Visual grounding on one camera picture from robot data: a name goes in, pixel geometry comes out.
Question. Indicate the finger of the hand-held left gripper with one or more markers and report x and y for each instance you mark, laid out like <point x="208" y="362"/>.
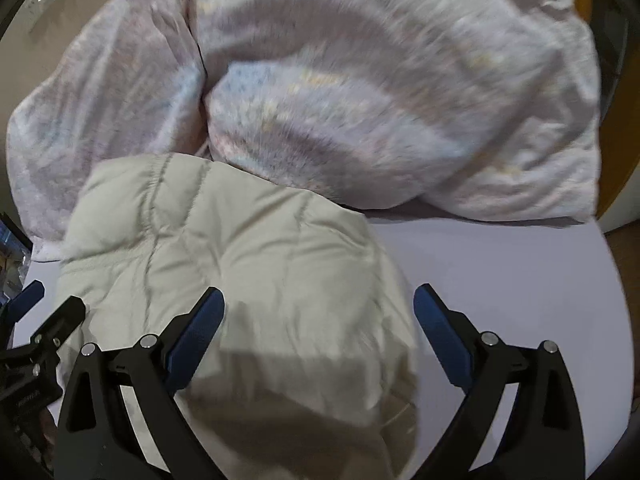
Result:
<point x="26" y="297"/>
<point x="62" y="316"/>

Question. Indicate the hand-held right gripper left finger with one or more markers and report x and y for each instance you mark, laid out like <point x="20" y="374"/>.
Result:
<point x="200" y="332"/>

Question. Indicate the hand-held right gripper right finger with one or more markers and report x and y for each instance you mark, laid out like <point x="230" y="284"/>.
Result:
<point x="440" y="325"/>

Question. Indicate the white puffer jacket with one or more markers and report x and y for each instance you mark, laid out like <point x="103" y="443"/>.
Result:
<point x="250" y="260"/>

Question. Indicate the wooden bed headboard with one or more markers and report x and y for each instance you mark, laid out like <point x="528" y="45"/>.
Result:
<point x="612" y="185"/>

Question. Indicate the pink floral duvet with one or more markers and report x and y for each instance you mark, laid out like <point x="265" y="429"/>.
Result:
<point x="350" y="85"/>

